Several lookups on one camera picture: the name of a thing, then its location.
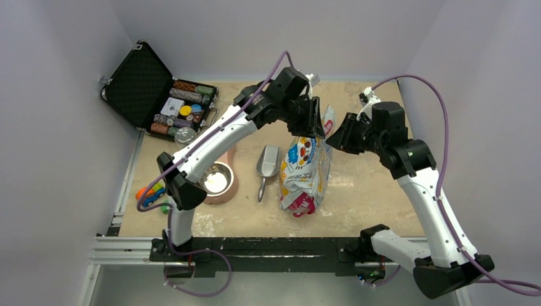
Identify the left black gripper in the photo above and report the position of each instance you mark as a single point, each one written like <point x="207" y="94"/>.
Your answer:
<point x="312" y="124"/>

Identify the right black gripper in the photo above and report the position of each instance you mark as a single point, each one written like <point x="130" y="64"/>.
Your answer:
<point x="342" y="139"/>

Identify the pet food bag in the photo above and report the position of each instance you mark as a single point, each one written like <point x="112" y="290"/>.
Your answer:
<point x="304" y="175"/>

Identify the metal food scoop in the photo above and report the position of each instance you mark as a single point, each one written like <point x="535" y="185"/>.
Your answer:
<point x="267" y="167"/>

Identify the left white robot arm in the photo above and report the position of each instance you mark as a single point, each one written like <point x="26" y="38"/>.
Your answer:
<point x="287" y="98"/>

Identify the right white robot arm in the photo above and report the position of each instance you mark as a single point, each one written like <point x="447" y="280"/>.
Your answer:
<point x="450" y="261"/>

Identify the pink double pet bowl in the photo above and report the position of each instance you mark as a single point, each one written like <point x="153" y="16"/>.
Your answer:
<point x="220" y="181"/>

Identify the clear water bottle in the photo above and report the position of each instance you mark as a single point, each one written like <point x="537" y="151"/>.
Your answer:
<point x="185" y="136"/>

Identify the orange blue toy car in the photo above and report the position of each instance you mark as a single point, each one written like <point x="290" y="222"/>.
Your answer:
<point x="155" y="193"/>

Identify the green blue toy block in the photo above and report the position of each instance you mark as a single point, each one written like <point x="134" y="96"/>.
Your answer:
<point x="165" y="209"/>

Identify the black poker chip case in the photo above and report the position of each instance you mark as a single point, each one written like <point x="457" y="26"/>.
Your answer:
<point x="145" y="93"/>

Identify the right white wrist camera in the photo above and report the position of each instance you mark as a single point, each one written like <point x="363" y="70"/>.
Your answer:
<point x="367" y="99"/>

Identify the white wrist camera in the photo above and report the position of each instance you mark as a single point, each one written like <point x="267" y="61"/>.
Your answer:
<point x="367" y="99"/>
<point x="313" y="79"/>

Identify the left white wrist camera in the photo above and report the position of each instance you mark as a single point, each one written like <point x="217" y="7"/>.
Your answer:
<point x="313" y="79"/>

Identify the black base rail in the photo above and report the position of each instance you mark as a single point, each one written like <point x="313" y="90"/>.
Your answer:
<point x="206" y="256"/>

